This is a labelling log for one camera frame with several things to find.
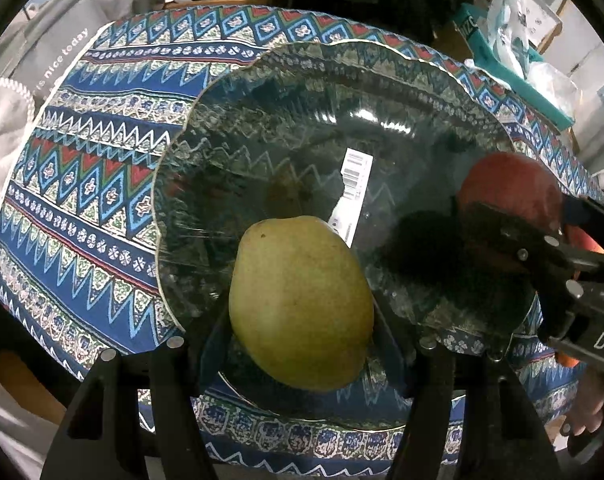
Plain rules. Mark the light grey cloth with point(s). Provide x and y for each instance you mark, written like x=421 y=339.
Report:
x=2 y=135

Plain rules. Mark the white patterned storage box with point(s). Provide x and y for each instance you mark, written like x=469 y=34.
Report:
x=539 y=10

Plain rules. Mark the person's right hand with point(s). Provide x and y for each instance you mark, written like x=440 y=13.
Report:
x=589 y=400

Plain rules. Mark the grey printed bag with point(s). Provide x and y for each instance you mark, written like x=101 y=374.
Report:
x=57 y=25

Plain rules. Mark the blue patterned tablecloth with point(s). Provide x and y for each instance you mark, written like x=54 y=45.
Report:
x=82 y=185

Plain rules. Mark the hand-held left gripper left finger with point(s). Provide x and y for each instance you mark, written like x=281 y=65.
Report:
x=172 y=385

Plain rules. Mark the yellow-green pear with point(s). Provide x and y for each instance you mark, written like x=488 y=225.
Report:
x=302 y=305

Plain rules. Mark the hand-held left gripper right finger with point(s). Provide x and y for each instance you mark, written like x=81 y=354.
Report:
x=432 y=390

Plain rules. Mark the clear plastic bag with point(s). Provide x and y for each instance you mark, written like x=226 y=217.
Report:
x=552 y=80

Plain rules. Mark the teal box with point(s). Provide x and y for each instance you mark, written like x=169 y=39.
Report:
x=507 y=85

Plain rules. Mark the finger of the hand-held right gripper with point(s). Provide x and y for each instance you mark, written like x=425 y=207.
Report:
x=527 y=245
x=592 y=220

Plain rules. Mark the wooden shelf frame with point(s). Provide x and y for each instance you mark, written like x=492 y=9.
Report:
x=557 y=10

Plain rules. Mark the red apple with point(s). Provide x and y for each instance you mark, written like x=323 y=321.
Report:
x=507 y=180

